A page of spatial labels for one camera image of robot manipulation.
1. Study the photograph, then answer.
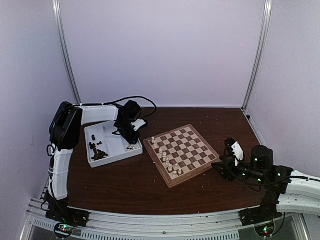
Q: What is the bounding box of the aluminium corner post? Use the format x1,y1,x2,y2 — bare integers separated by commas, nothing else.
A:
52,0,82,104
241,0,273,113

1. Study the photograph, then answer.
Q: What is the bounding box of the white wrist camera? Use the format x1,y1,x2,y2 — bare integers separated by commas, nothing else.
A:
224,137,245,167
131,118,148,132

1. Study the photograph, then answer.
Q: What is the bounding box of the left aluminium corner post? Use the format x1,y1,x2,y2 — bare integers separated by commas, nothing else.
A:
52,0,82,104

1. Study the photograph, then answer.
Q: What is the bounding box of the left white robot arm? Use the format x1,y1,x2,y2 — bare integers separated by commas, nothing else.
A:
48,99,148,222

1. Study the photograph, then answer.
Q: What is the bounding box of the pile of dark chess pieces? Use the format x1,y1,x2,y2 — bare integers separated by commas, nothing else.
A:
89,134,108,161

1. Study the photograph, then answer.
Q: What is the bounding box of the right control circuit board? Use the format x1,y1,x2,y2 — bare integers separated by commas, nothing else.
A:
255,225,275,238

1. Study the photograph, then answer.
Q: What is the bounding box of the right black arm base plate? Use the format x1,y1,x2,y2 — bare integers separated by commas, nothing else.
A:
239,204,283,226

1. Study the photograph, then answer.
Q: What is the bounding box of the wooden chess board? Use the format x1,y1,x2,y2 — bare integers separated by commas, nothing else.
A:
143,124,221,188

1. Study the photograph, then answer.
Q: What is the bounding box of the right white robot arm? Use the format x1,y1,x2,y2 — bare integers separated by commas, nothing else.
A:
212,142,320,221

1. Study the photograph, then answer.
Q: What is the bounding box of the right aluminium corner post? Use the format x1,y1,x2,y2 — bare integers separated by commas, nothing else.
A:
241,0,273,113

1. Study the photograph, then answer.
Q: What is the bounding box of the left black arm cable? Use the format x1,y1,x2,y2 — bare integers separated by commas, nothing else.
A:
104,95,158,118

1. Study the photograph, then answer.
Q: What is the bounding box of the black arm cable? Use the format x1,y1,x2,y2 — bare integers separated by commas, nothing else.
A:
104,95,158,118
219,149,291,192

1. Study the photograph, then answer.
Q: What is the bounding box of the pile of white chess pieces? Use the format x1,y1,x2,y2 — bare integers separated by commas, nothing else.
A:
126,144,140,151

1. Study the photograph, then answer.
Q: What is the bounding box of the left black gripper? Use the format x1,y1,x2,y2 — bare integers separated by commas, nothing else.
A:
116,120,141,145

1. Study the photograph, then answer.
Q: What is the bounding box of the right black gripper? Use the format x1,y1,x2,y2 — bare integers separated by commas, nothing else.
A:
211,154,266,184

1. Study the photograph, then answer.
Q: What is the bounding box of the white chess pawn corner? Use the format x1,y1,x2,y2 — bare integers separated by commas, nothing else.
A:
173,170,178,178

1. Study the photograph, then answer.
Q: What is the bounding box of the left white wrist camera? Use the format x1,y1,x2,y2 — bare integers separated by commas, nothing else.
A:
131,118,148,132

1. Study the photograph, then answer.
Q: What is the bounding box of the control circuit board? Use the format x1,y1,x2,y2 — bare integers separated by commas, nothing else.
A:
53,222,75,239
255,225,275,238

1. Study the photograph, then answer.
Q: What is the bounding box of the aluminium front rail frame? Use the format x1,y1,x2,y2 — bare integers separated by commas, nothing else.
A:
18,197,311,240

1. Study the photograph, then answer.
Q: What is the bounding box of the white plastic divided tray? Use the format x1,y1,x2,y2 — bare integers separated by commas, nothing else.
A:
84,121,143,168

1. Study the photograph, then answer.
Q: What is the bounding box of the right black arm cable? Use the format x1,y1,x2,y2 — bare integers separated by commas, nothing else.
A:
219,149,291,192

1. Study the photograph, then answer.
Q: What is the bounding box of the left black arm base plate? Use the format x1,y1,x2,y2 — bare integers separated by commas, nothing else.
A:
45,204,90,227

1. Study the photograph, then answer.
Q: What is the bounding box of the left control circuit board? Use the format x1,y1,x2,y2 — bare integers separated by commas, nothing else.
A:
53,222,75,239

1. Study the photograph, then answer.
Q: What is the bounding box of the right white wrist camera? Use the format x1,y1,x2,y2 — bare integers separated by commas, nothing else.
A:
224,137,245,167

